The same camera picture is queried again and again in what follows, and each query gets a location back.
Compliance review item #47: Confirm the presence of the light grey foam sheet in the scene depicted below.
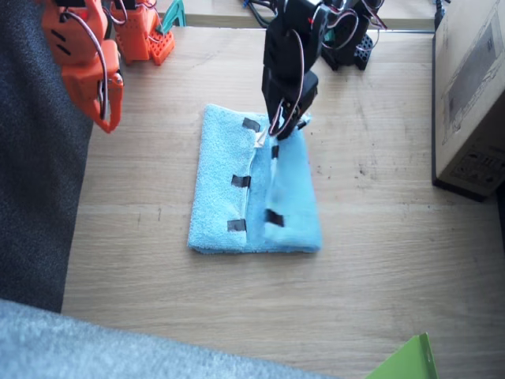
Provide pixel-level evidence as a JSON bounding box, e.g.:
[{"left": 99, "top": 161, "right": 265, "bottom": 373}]
[{"left": 0, "top": 298, "right": 340, "bottom": 379}]

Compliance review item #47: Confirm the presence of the light blue towel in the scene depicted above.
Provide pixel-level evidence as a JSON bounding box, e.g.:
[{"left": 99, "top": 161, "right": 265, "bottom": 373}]
[{"left": 186, "top": 103, "right": 324, "bottom": 256}]

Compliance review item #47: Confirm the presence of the red white black servo cable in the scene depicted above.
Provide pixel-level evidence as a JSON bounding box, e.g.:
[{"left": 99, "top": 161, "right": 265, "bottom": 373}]
[
  {"left": 58, "top": 9, "right": 110, "bottom": 122},
  {"left": 269, "top": 28, "right": 307, "bottom": 136}
]

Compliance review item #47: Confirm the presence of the lime green plastic bracket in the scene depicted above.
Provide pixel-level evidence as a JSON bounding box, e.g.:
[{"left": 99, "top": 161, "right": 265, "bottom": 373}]
[{"left": 365, "top": 332, "right": 440, "bottom": 379}]

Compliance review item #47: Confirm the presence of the brown cardboard box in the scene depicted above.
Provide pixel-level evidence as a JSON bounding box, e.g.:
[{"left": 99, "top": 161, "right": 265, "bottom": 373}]
[{"left": 432, "top": 0, "right": 505, "bottom": 203}]

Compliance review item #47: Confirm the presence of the teal plastic clamp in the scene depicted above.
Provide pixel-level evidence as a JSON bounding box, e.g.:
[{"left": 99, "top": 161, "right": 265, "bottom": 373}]
[{"left": 156, "top": 0, "right": 186, "bottom": 35}]

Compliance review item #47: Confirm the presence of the dark grey foam sheet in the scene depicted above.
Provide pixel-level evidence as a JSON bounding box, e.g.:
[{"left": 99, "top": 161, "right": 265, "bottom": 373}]
[{"left": 0, "top": 0, "right": 95, "bottom": 313}]

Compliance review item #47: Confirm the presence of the black cable bundle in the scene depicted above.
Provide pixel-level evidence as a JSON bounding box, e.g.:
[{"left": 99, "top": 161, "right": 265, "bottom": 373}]
[{"left": 238, "top": 0, "right": 279, "bottom": 29}]

